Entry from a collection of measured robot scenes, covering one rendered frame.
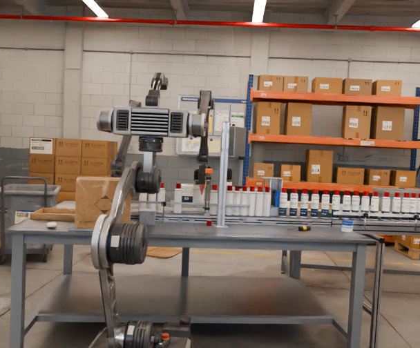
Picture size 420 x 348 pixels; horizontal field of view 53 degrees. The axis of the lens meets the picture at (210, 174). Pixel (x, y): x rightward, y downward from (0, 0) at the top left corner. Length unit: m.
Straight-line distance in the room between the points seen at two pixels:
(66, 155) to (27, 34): 2.89
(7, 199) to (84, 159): 1.62
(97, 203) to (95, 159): 3.74
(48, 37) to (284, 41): 4.07
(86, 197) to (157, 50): 5.44
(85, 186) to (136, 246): 0.69
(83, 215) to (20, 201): 2.49
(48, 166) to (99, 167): 0.71
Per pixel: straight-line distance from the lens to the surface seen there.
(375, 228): 3.16
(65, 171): 6.26
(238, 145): 2.73
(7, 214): 4.94
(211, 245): 2.48
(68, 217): 2.81
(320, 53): 7.62
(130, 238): 1.85
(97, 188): 2.42
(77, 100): 7.80
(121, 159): 2.82
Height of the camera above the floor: 1.31
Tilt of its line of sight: 3 degrees down
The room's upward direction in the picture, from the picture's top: 3 degrees clockwise
